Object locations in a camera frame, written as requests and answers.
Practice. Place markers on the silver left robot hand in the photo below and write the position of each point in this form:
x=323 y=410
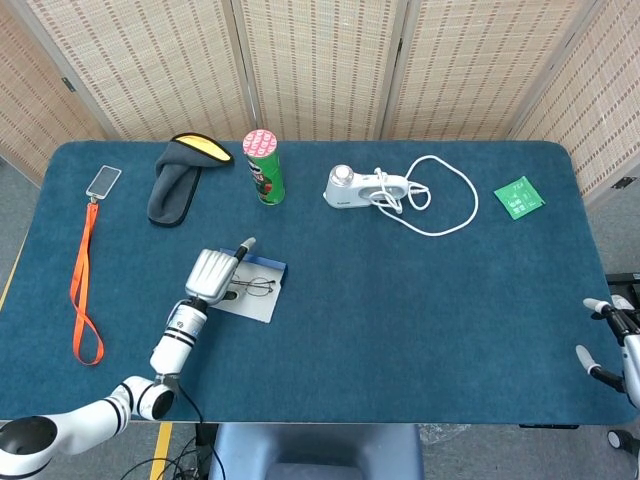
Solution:
x=207 y=275

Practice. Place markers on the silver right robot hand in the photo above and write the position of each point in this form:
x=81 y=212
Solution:
x=632 y=360

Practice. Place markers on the black thin-frame eyeglasses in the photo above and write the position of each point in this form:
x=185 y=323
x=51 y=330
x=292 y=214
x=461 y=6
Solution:
x=260 y=285

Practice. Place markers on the blue glasses case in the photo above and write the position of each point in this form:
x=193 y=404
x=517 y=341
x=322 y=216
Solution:
x=255 y=307

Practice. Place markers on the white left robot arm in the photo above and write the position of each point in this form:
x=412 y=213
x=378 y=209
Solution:
x=175 y=345

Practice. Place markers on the blue robot base seat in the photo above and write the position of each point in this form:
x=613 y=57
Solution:
x=320 y=450

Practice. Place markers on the grey caster wheel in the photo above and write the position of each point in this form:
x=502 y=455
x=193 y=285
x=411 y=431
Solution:
x=617 y=440

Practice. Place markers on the grey folded cloth pouch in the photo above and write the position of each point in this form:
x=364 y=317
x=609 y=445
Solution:
x=170 y=195

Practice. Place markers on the green Pringles can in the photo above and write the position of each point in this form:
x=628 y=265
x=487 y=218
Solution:
x=267 y=180

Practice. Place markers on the white handheld garment steamer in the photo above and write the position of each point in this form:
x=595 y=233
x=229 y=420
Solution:
x=345 y=192

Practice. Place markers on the black screen hinge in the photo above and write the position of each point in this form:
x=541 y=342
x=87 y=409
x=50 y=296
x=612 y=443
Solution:
x=624 y=182
x=68 y=85

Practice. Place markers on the blue table cloth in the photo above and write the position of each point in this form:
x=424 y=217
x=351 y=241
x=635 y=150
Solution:
x=400 y=300

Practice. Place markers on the green tea packet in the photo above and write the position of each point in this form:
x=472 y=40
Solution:
x=517 y=197

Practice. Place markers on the woven bamboo folding screen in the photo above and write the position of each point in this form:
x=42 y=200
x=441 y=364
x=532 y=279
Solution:
x=320 y=60

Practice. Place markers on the black equipment frame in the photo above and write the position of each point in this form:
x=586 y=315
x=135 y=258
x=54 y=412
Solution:
x=625 y=280

